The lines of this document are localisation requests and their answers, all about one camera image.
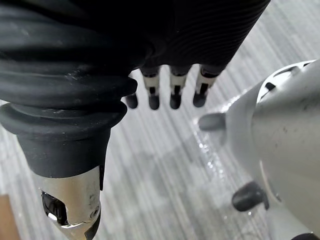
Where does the dark robot foot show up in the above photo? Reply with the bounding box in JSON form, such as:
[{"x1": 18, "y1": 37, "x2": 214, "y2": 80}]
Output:
[{"x1": 231, "y1": 181, "x2": 270, "y2": 213}]

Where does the brown cardboard box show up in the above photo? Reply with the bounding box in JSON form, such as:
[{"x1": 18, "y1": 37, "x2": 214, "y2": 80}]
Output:
[{"x1": 0, "y1": 194, "x2": 20, "y2": 240}]

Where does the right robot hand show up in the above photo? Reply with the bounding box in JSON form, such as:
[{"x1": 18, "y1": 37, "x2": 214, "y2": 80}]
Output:
[{"x1": 0, "y1": 0, "x2": 272, "y2": 240}]

